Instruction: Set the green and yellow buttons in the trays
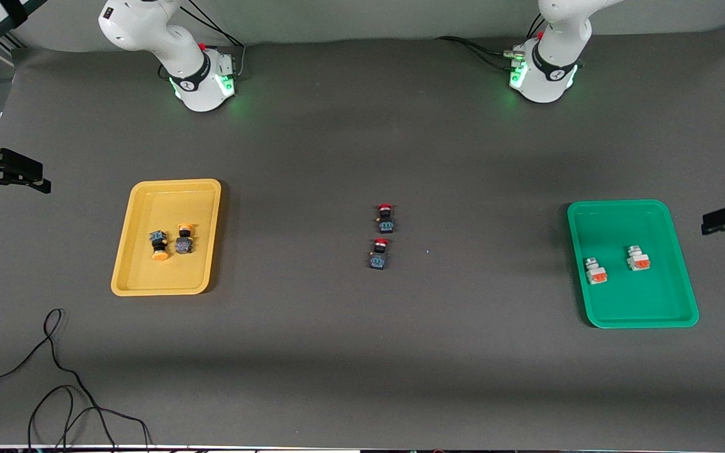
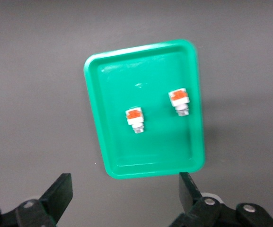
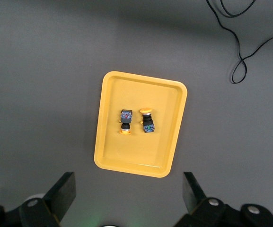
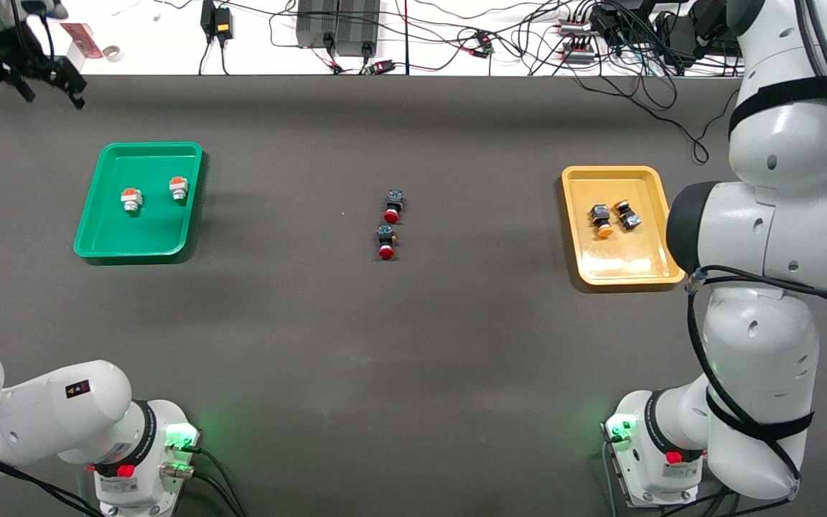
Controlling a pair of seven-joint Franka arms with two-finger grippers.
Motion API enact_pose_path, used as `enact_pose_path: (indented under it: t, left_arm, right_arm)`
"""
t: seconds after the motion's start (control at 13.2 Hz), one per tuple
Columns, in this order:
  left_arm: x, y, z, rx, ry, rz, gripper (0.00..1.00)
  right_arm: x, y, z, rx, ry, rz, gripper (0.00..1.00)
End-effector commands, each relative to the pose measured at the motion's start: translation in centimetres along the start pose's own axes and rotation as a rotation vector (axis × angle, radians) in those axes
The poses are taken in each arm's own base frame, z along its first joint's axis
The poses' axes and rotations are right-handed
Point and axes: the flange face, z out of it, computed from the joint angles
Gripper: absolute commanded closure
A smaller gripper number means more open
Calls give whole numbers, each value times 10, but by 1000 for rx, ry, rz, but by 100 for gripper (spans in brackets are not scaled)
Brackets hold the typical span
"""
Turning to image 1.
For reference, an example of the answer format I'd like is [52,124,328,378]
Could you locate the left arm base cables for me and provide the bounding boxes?
[435,13,549,71]

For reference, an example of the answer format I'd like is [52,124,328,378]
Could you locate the yellow push button switch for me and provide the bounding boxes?
[149,229,171,262]
[175,223,196,255]

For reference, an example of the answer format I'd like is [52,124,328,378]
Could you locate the dark grey table cover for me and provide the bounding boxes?
[0,28,725,451]

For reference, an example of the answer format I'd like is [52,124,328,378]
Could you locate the loose thin black cable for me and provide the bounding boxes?
[0,308,152,450]

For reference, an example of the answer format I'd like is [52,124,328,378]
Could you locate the green plastic tray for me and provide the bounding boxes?
[566,199,700,329]

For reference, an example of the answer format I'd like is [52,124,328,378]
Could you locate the white orange button switch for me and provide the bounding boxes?
[626,245,651,272]
[583,256,609,286]

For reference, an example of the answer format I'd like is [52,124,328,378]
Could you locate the aluminium frame rail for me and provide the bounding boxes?
[0,35,25,67]

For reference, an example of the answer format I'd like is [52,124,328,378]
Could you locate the yellow plastic tray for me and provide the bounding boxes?
[111,179,222,296]

